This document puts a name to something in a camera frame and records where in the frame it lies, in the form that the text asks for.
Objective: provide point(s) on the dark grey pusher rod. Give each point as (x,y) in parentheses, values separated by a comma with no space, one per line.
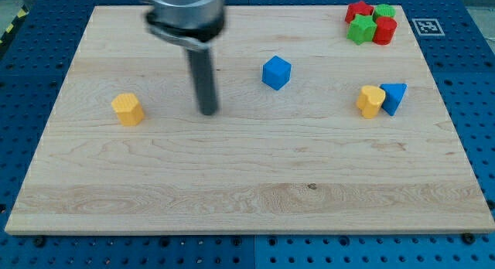
(201,69)

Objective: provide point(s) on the yellow heart block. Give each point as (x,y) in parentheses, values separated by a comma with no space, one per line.
(370,100)

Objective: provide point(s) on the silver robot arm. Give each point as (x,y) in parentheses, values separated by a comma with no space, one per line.
(191,24)

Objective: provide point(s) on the yellow hexagon block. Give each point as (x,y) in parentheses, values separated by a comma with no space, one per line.
(128,109)

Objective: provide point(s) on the blue cube block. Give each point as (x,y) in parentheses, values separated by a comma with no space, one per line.
(276,72)

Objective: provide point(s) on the wooden board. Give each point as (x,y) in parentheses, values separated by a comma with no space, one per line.
(299,160)

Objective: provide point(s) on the green star block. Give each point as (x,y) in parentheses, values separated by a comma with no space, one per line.
(362,29)

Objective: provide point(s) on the red star block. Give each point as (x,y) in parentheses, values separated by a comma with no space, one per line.
(358,8)

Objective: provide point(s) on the yellow black hazard tape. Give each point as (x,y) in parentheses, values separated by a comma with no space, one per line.
(14,26)

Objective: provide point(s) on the green cylinder block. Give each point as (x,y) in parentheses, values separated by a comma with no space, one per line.
(383,10)

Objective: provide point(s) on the red cylinder block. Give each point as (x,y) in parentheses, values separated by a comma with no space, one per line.
(385,30)

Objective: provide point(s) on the blue triangle block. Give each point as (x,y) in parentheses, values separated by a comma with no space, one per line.
(394,93)

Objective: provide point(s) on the white fiducial marker tag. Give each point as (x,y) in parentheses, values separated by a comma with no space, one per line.
(428,27)

